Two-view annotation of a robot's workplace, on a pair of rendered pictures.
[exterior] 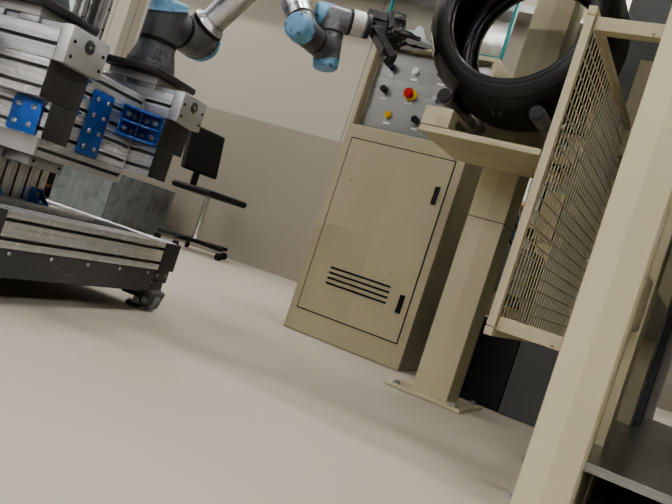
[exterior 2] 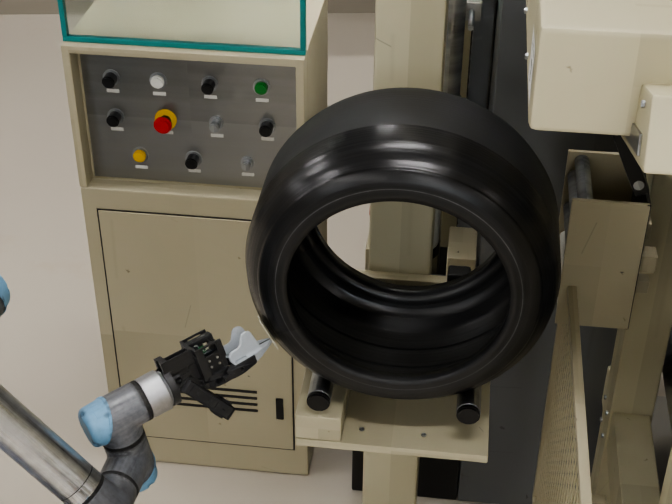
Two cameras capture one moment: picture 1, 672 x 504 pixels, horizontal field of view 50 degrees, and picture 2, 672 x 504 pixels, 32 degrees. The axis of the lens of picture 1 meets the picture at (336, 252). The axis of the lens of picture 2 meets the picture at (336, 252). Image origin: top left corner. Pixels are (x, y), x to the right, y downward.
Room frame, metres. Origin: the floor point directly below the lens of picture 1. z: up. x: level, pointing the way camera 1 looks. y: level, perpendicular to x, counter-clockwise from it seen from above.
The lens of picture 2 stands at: (0.56, 0.40, 2.39)
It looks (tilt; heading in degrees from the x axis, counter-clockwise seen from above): 35 degrees down; 339
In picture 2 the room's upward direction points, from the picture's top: straight up
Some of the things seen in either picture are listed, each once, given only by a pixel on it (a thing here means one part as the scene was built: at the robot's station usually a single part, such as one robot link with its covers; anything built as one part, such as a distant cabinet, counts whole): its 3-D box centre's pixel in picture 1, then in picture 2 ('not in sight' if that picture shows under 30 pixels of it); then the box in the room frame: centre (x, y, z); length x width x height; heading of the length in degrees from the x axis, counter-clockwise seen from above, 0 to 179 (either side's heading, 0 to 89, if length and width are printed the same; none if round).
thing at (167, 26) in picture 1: (166, 20); not in sight; (2.25, 0.72, 0.88); 0.13 x 0.12 x 0.14; 150
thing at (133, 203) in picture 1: (115, 171); not in sight; (6.30, 2.05, 0.43); 0.90 x 0.72 x 0.87; 161
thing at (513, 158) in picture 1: (493, 154); (398, 388); (2.21, -0.37, 0.80); 0.37 x 0.36 x 0.02; 62
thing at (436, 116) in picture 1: (455, 133); (330, 368); (2.28, -0.24, 0.83); 0.36 x 0.09 x 0.06; 152
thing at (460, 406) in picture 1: (434, 393); not in sight; (2.45, -0.47, 0.01); 0.27 x 0.27 x 0.02; 62
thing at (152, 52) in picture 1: (153, 55); not in sight; (2.24, 0.72, 0.77); 0.15 x 0.15 x 0.10
